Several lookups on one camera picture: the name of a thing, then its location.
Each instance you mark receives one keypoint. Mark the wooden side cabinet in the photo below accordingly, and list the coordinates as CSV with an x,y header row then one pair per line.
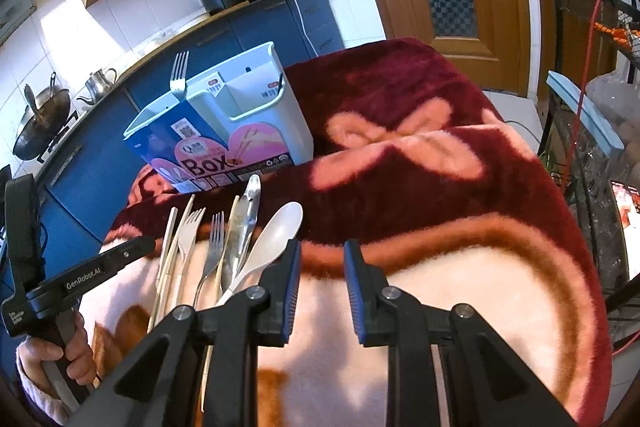
x,y
570,32

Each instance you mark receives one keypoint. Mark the metal tongs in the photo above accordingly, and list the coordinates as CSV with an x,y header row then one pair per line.
x,y
245,222

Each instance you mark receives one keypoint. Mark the grey range hood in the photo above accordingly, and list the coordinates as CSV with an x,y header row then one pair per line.
x,y
15,7

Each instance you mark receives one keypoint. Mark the blue foam block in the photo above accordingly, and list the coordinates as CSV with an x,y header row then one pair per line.
x,y
585,112

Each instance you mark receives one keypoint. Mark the wooden door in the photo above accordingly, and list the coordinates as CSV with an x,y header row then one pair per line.
x,y
480,7

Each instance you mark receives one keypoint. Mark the metal fork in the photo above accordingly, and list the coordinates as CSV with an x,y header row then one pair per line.
x,y
178,79
216,234

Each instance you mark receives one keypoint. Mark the gas stove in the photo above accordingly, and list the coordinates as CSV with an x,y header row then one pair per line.
x,y
62,132

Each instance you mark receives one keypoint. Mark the person's left hand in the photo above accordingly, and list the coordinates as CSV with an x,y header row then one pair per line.
x,y
77,349

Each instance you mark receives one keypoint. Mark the metal kettle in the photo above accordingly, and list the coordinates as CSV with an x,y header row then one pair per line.
x,y
97,84

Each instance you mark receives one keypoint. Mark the black wok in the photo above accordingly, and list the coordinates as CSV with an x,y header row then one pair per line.
x,y
40,127

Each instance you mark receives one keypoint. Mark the white and blue utensil box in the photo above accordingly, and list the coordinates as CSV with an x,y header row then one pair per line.
x,y
270,127

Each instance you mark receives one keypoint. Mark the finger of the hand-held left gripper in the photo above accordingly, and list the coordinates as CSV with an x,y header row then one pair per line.
x,y
127,252

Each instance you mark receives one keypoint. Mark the red printed blanket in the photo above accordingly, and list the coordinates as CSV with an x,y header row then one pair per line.
x,y
400,207

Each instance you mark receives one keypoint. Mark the white plastic spoon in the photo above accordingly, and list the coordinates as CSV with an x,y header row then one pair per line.
x,y
285,222

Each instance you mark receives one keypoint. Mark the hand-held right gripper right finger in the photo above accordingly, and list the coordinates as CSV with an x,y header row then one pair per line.
x,y
356,292

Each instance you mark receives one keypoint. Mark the white plastic fork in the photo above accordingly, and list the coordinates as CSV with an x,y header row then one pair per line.
x,y
192,227

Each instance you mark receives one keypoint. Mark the blue base cabinets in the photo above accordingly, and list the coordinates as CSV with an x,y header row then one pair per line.
x,y
260,32

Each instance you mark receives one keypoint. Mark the metal ladle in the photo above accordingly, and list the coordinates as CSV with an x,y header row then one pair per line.
x,y
31,99

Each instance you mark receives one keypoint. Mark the phone screen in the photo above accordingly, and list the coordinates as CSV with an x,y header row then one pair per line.
x,y
627,217

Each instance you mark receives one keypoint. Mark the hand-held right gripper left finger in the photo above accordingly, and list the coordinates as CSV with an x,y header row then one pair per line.
x,y
292,287

